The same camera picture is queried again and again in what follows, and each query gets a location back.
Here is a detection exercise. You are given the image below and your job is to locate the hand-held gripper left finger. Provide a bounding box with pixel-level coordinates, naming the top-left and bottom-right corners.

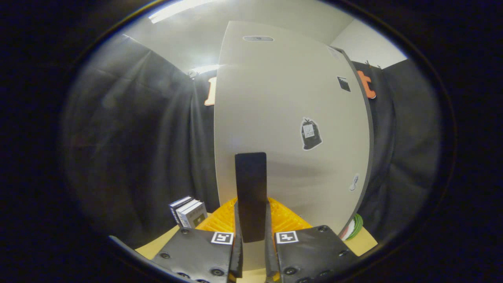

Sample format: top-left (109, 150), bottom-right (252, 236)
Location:
top-left (151, 197), bottom-right (244, 283)

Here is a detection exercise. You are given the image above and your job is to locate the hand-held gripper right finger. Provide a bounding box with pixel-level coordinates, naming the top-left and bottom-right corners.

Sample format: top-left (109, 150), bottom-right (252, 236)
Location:
top-left (264, 197), bottom-right (360, 283)

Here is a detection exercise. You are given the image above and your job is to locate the black door handle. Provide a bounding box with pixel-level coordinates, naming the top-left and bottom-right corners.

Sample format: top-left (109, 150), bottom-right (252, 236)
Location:
top-left (235, 152), bottom-right (268, 243)

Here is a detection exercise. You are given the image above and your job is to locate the white shoe cabinet door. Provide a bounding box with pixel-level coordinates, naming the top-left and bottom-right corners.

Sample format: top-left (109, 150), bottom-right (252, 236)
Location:
top-left (213, 20), bottom-right (374, 272)

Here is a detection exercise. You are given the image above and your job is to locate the white book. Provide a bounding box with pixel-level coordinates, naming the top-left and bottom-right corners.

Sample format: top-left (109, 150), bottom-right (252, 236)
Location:
top-left (175, 199), bottom-right (201, 228)
top-left (180, 201), bottom-right (208, 230)

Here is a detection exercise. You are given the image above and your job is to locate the dark blue book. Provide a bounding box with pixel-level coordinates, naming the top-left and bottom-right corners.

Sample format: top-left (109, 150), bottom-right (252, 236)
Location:
top-left (169, 196), bottom-right (194, 225)

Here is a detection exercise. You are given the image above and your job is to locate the green white striped object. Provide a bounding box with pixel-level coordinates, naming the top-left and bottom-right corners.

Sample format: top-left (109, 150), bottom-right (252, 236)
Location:
top-left (340, 213), bottom-right (364, 241)

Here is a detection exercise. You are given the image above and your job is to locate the black backdrop cloth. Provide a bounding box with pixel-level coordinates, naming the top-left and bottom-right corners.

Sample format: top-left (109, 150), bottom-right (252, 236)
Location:
top-left (63, 33), bottom-right (442, 250)

